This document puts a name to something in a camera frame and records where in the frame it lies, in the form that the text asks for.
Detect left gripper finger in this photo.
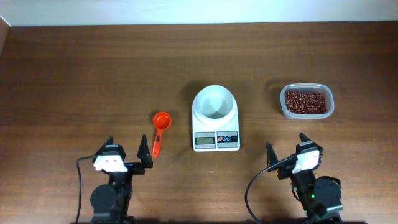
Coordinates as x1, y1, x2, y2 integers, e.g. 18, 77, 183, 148
95, 135, 114, 156
137, 134, 153, 168

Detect white round bowl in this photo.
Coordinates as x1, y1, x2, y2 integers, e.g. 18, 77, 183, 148
192, 85, 237, 123

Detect clear plastic container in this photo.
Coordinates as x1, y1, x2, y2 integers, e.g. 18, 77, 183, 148
280, 83, 335, 119

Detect orange measuring scoop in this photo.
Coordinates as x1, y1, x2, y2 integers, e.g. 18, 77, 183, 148
152, 111, 172, 159

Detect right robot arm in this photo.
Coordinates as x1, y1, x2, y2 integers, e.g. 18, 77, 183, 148
266, 133, 343, 223

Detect white digital kitchen scale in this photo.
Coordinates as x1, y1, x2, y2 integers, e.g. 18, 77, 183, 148
192, 96, 241, 152

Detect red beans in container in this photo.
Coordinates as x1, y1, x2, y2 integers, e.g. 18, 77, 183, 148
284, 90, 326, 114

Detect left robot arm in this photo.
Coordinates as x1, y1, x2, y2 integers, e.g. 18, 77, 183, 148
90, 135, 153, 224

